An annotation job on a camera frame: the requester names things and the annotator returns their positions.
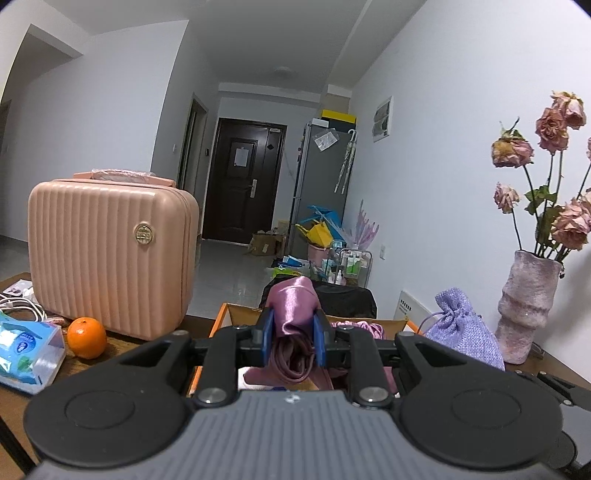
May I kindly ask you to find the orange fruit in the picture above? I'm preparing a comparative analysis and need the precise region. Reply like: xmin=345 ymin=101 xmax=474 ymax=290
xmin=67 ymin=317 xmax=108 ymax=360

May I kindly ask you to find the pink textured vase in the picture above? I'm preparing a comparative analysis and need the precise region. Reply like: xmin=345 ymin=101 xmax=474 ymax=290
xmin=495 ymin=249 xmax=565 ymax=365

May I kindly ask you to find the yellow and black box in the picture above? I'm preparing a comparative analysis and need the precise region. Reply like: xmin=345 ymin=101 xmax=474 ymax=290
xmin=321 ymin=108 xmax=357 ymax=124

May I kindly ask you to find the dark wooden door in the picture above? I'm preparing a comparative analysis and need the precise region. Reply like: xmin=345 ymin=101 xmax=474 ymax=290
xmin=202 ymin=117 xmax=287 ymax=244

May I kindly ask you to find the side door frame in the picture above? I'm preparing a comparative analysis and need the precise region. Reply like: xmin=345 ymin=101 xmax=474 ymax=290
xmin=178 ymin=95 xmax=209 ymax=241

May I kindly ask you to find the lavender drawstring pouch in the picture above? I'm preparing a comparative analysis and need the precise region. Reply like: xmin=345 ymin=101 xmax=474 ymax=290
xmin=422 ymin=287 xmax=506 ymax=371

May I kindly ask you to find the orange cardboard box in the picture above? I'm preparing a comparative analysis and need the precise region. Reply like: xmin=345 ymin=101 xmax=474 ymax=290
xmin=187 ymin=302 xmax=423 ymax=400

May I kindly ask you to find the dried rose bouquet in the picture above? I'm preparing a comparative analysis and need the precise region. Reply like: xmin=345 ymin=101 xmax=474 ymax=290
xmin=491 ymin=91 xmax=591 ymax=261

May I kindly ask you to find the brown cardboard carton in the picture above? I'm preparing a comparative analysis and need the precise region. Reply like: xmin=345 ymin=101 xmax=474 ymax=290
xmin=245 ymin=231 xmax=283 ymax=257

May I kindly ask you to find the pink ribbed suitcase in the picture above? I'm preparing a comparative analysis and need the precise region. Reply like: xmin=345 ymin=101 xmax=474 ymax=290
xmin=28 ymin=171 xmax=200 ymax=342

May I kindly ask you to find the folded white umbrella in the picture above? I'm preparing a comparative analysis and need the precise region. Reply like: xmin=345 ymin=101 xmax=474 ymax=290
xmin=335 ymin=129 xmax=358 ymax=195

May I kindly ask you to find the blue soft tissue pack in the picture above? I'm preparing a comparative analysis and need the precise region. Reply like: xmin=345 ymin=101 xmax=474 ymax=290
xmin=0 ymin=311 xmax=65 ymax=395

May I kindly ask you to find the pink bucket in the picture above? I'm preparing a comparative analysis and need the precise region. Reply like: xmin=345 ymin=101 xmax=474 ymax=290
xmin=307 ymin=242 xmax=331 ymax=268

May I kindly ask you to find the purple satin cloth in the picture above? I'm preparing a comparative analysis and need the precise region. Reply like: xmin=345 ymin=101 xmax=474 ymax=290
xmin=242 ymin=276 xmax=398 ymax=393

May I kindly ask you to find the white wall electrical panel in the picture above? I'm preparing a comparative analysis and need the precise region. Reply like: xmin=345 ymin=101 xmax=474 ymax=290
xmin=372 ymin=96 xmax=394 ymax=141

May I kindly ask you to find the grey refrigerator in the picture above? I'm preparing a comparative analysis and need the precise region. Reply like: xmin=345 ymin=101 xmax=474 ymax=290
xmin=287 ymin=121 xmax=355 ymax=259

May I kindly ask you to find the yellow bag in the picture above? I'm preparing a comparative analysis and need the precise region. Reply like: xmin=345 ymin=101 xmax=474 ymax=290
xmin=295 ymin=222 xmax=333 ymax=247

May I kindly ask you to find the white flat board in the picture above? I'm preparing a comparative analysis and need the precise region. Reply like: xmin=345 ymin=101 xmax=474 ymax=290
xmin=392 ymin=288 xmax=439 ymax=333

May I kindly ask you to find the white printed card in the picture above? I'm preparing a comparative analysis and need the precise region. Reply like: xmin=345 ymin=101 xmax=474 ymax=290
xmin=0 ymin=279 xmax=34 ymax=298

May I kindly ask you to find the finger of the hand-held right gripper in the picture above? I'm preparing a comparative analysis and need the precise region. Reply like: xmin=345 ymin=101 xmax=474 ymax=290
xmin=510 ymin=371 xmax=591 ymax=409

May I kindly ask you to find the metal cart with bottles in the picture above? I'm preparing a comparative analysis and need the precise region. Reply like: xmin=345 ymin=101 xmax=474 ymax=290
xmin=323 ymin=247 xmax=372 ymax=286

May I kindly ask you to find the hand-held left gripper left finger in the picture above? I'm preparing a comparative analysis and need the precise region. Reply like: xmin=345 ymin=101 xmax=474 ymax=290
xmin=106 ymin=307 xmax=279 ymax=409

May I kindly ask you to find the white cable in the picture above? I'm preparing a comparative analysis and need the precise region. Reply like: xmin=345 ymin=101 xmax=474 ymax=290
xmin=0 ymin=295 xmax=47 ymax=321

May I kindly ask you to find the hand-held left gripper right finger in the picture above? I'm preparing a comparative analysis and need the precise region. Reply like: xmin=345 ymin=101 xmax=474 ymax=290
xmin=313 ymin=307 xmax=483 ymax=409

